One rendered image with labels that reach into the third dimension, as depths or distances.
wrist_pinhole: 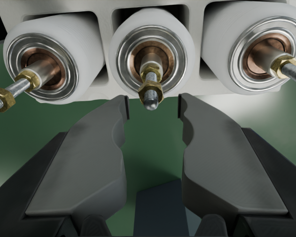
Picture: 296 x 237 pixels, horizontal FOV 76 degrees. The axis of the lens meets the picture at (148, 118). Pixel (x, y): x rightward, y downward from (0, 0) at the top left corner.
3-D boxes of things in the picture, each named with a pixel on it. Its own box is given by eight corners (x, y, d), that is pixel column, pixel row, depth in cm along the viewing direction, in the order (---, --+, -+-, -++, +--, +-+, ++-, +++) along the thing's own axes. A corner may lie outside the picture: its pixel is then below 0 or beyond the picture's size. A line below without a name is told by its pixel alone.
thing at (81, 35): (59, 51, 37) (-4, 88, 22) (70, -1, 33) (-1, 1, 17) (105, 71, 40) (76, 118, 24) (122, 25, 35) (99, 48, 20)
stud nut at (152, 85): (167, 84, 14) (167, 89, 13) (160, 104, 15) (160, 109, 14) (141, 77, 14) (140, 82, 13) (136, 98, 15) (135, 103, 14)
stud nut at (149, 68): (164, 67, 17) (164, 71, 17) (159, 84, 18) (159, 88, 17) (143, 62, 17) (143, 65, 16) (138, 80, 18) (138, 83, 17)
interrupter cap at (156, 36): (107, 78, 22) (105, 81, 21) (132, 9, 18) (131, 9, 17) (166, 104, 23) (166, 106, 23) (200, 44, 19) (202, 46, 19)
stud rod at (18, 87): (32, 76, 20) (-25, 114, 14) (33, 67, 19) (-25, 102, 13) (42, 80, 20) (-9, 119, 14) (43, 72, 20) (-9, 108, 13)
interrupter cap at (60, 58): (7, 83, 22) (3, 86, 22) (11, 18, 18) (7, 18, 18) (71, 108, 24) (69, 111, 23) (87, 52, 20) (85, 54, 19)
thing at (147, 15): (119, 47, 37) (95, 83, 22) (138, -6, 32) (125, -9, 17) (163, 68, 39) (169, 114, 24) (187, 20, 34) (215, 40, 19)
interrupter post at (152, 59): (136, 67, 21) (134, 79, 18) (145, 47, 20) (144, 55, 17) (156, 76, 21) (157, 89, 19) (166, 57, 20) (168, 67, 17)
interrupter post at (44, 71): (33, 74, 21) (15, 85, 19) (35, 54, 20) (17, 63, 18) (54, 82, 22) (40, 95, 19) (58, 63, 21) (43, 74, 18)
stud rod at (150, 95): (157, 65, 19) (160, 100, 12) (154, 74, 19) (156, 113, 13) (147, 62, 19) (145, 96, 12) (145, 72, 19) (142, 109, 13)
